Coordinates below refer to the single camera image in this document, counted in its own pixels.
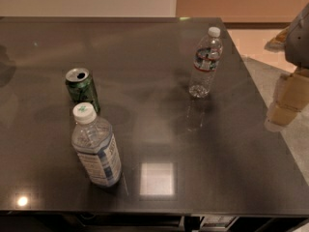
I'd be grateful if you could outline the clear red-label water bottle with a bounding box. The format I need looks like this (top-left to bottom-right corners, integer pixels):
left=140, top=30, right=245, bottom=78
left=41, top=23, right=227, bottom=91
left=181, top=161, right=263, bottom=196
left=188, top=27, right=223, bottom=99

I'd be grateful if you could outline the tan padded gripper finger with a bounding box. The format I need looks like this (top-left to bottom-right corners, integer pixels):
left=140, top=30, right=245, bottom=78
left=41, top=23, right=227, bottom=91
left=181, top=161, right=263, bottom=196
left=265, top=68, right=309, bottom=132

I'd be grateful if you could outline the blue-label water bottle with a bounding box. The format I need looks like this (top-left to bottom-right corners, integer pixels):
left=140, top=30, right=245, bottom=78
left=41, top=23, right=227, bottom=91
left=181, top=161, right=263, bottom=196
left=71, top=102, right=122, bottom=188

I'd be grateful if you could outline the white label under table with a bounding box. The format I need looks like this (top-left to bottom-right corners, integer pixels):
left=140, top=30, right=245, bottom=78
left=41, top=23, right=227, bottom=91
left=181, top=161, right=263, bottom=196
left=202, top=216, right=237, bottom=229

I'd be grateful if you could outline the green soda can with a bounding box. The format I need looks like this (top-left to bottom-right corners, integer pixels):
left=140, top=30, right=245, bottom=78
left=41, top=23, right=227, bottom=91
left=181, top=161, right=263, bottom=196
left=65, top=68, right=100, bottom=113

